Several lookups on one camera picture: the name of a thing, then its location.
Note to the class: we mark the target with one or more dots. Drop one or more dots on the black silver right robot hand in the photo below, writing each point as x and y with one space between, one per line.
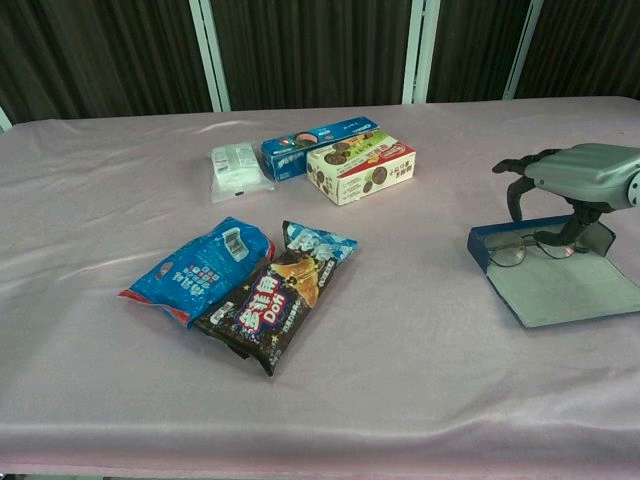
580 170

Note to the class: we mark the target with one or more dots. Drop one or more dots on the eyeglasses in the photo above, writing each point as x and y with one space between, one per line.
523 250

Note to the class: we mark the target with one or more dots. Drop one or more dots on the blue glasses case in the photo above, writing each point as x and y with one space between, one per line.
565 290

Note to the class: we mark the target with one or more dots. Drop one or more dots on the cream chocolate biscuit box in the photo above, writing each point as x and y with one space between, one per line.
360 175

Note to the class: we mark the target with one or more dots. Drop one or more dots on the pink tablecloth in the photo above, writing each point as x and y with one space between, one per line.
400 375

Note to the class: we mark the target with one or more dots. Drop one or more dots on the blue Oreo cookie box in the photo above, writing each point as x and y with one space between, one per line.
290 155

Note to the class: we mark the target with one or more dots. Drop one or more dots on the dark brown Don snack bag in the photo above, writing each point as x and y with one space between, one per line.
270 310

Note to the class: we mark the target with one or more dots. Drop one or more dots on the white tissue pack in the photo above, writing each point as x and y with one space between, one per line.
237 172

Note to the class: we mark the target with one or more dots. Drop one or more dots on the blue snack bag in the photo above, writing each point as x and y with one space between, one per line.
200 270

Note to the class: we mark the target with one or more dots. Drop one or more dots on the white frame post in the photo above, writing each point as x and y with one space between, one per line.
4 120
520 55
210 55
420 50

